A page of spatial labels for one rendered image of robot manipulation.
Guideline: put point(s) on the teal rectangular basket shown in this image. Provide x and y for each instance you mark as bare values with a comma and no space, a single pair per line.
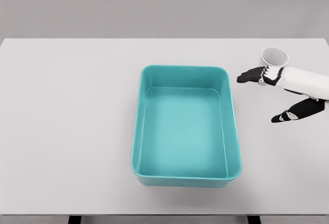
185,129

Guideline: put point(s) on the white paper cup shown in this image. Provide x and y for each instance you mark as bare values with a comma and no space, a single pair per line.
274,56

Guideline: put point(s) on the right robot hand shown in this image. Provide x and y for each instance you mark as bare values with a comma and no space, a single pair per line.
298,79

